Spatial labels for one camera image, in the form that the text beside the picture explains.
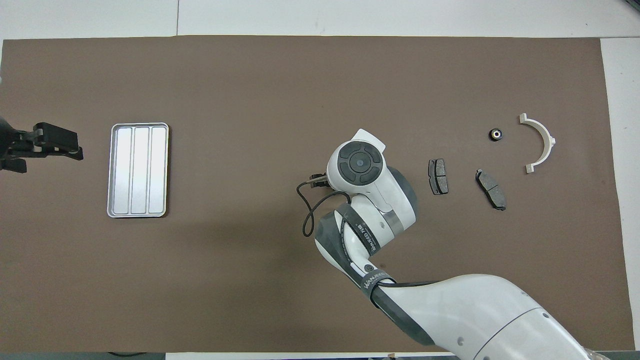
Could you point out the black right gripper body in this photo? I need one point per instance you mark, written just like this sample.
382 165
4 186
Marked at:
320 177

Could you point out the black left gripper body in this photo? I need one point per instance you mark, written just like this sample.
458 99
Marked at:
7 142

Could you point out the large black bearing gear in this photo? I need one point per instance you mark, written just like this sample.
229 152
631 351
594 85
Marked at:
495 134

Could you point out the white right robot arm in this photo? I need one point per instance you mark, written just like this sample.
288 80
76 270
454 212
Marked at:
475 315

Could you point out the silver metal tray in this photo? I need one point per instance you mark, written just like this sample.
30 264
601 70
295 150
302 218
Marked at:
140 170

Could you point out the rectangular dark grey brake pad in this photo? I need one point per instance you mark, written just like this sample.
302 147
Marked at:
438 177

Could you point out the brown table mat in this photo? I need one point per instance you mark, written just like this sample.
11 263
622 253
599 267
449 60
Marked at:
250 280

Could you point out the curved dark grey brake pad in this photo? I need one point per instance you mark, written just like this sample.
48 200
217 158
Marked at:
491 189

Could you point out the white curved plastic bracket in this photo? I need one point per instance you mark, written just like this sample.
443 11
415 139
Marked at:
550 145

